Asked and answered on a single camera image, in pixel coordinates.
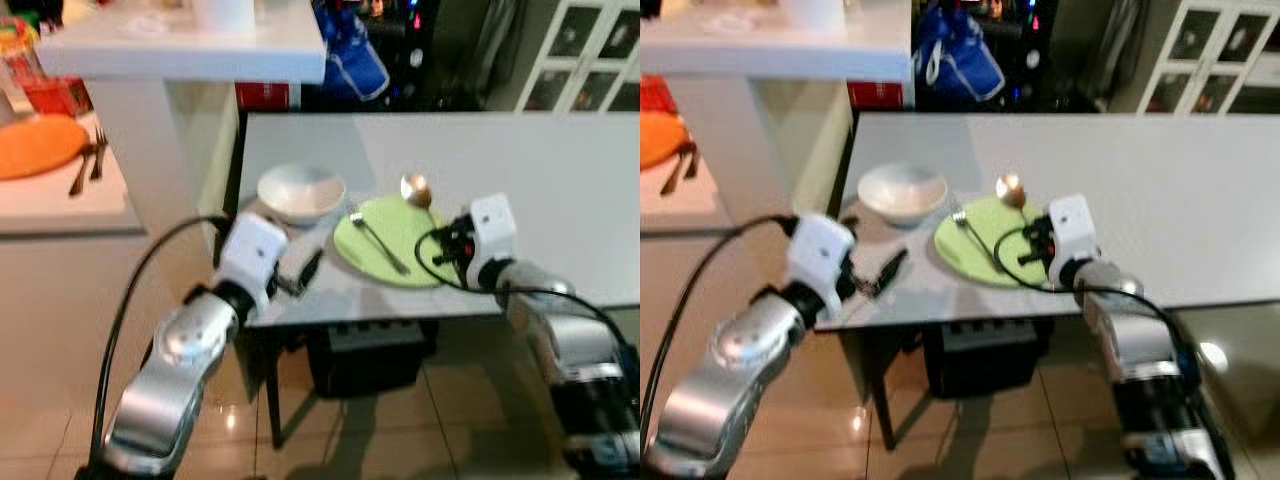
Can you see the orange plate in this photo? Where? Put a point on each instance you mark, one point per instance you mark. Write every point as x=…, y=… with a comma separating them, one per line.
x=660, y=140
x=40, y=148

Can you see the blue fabric bag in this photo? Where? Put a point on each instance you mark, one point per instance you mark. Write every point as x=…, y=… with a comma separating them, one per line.
x=960, y=55
x=352, y=55

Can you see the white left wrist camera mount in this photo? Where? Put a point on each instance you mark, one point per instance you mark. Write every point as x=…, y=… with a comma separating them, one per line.
x=820, y=250
x=250, y=250

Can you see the black shelving unit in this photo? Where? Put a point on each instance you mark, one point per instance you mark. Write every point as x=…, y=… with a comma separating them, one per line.
x=420, y=60
x=1035, y=60

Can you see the white glass-door cabinet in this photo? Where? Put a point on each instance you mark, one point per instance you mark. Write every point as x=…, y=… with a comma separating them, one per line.
x=1210, y=55
x=580, y=55

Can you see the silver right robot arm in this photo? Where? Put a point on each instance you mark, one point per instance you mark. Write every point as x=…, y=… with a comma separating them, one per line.
x=560, y=340
x=1140, y=350

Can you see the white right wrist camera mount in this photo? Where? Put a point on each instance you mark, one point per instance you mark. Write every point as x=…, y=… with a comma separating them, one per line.
x=492, y=225
x=1072, y=228

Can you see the red storage box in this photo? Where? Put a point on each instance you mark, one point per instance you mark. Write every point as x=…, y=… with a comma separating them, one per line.
x=262, y=96
x=876, y=95

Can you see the black crate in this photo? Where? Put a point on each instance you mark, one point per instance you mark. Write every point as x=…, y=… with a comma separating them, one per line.
x=365, y=360
x=980, y=360

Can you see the white bowl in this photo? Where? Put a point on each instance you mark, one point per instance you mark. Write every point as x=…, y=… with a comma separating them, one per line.
x=900, y=195
x=300, y=195

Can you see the green plate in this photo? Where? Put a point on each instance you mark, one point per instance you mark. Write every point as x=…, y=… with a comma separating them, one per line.
x=990, y=222
x=400, y=225

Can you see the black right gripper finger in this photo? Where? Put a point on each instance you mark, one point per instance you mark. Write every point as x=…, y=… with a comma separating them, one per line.
x=1034, y=218
x=1019, y=240
x=452, y=217
x=439, y=240

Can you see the white cylindrical container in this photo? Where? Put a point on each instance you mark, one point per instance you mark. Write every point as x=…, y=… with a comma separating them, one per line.
x=222, y=15
x=812, y=13

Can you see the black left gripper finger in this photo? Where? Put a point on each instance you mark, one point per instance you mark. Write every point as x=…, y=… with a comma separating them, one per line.
x=311, y=268
x=850, y=219
x=891, y=271

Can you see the red instant noodle cup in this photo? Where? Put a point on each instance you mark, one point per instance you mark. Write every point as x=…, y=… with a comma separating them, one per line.
x=657, y=95
x=58, y=97

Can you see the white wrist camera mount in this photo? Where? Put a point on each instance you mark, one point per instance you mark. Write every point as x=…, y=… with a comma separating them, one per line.
x=492, y=225
x=1072, y=228
x=820, y=250
x=250, y=250

